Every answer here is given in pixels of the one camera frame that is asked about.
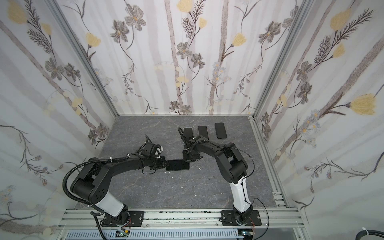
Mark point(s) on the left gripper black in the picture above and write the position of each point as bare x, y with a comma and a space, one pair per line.
163, 163

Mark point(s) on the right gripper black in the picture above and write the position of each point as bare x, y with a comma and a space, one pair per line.
187, 154

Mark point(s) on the purple-edged black phone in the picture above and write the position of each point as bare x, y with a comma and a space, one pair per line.
203, 131

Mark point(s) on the small dark phone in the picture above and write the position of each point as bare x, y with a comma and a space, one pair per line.
177, 165

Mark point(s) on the black phone case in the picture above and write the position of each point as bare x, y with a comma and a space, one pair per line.
221, 130

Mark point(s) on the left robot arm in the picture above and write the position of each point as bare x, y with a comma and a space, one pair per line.
89, 182

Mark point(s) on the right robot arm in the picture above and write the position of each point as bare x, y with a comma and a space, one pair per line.
232, 167

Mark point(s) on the white vented cable duct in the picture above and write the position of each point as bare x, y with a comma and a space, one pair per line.
176, 234

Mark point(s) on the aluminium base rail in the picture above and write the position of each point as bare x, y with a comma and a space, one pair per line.
188, 219

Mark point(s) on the aluminium corner frame post left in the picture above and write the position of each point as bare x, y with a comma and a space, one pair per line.
80, 52

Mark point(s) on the aluminium corner frame post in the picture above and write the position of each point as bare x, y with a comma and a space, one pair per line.
80, 52
287, 46

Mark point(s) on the aluminium corner frame post right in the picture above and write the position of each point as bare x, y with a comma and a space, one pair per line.
287, 46

